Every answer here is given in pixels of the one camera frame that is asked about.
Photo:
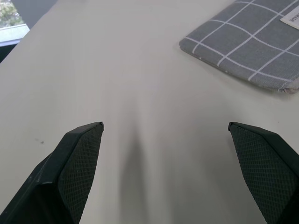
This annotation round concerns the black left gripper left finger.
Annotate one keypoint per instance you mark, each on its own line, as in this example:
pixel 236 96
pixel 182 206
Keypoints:
pixel 70 168

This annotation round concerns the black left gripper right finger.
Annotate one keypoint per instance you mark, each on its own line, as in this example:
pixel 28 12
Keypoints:
pixel 266 168

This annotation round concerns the grey checked fabric pouch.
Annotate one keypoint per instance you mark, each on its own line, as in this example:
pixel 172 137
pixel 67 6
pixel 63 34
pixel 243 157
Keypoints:
pixel 247 44

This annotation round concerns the window with white sill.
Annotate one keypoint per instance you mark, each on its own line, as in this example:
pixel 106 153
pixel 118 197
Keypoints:
pixel 10 25

